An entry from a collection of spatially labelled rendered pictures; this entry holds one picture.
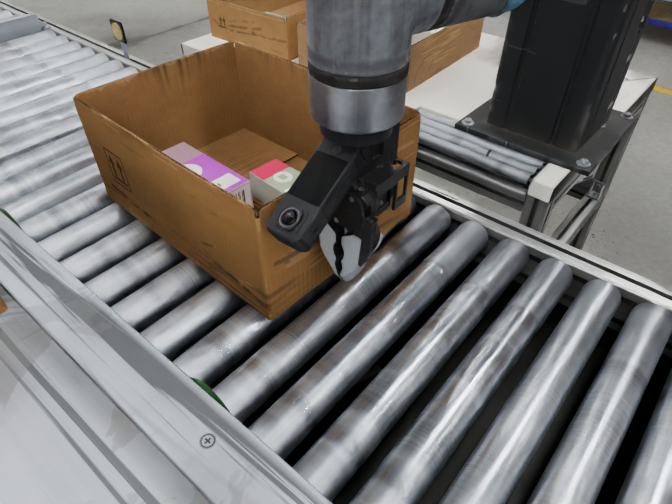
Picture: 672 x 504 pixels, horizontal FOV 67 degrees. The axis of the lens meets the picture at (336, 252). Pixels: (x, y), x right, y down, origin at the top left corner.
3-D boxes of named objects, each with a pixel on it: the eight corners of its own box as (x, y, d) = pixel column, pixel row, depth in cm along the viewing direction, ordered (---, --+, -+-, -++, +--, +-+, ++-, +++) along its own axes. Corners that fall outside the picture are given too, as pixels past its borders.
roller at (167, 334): (366, 187, 92) (388, 200, 90) (107, 375, 62) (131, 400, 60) (369, 165, 88) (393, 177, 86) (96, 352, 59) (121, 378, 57)
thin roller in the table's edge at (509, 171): (534, 172, 87) (400, 121, 100) (529, 177, 86) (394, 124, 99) (531, 181, 88) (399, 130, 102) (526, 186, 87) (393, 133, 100)
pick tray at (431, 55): (480, 46, 129) (488, 5, 123) (397, 99, 107) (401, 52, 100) (388, 23, 143) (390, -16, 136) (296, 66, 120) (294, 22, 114)
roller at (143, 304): (351, 153, 89) (335, 162, 93) (75, 330, 60) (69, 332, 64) (365, 177, 90) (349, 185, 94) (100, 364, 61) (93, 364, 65)
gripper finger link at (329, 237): (368, 259, 65) (371, 201, 59) (338, 285, 61) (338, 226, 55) (349, 249, 66) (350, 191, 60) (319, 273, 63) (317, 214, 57)
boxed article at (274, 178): (278, 181, 84) (276, 158, 81) (320, 207, 78) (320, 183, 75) (252, 196, 81) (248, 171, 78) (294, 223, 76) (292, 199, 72)
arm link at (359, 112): (367, 100, 41) (281, 69, 45) (365, 153, 44) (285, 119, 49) (427, 66, 46) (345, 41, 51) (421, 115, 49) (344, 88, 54)
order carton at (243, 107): (412, 214, 78) (425, 111, 67) (270, 323, 62) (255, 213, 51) (246, 129, 98) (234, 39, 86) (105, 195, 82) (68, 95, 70)
